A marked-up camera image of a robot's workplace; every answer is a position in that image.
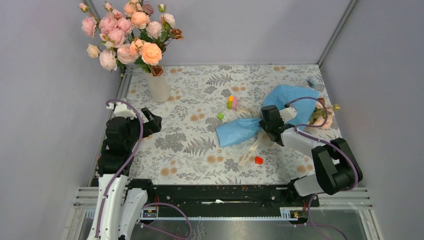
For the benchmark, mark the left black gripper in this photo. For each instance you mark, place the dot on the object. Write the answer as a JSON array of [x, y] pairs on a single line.
[[151, 127]]

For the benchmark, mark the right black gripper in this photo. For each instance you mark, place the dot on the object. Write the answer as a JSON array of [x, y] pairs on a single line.
[[263, 125]]

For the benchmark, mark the cream printed ribbon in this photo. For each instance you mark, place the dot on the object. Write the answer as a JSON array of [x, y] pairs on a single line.
[[245, 108]]

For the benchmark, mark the flower bouquet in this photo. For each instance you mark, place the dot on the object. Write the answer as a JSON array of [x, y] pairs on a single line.
[[311, 112]]

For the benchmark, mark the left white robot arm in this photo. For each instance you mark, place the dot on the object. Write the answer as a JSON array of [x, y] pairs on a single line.
[[119, 205]]

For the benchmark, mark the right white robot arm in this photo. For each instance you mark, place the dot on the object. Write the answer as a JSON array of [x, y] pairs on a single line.
[[336, 168]]

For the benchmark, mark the white ceramic vase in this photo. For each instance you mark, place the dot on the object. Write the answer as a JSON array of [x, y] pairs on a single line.
[[158, 87]]

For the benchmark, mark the red block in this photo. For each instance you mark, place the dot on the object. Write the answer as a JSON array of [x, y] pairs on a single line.
[[258, 160]]

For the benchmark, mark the stacked coloured toy blocks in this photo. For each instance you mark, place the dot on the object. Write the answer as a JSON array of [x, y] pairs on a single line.
[[232, 103]]

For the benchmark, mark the small green cube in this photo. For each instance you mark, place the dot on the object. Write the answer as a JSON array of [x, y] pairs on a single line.
[[220, 116]]

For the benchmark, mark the pink and peach rose bunch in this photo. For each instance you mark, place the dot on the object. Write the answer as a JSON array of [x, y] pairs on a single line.
[[130, 36]]

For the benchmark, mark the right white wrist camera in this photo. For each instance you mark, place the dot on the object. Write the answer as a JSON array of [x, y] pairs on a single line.
[[287, 114]]

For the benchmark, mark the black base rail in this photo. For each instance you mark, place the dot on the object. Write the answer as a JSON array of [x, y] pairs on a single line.
[[223, 201]]

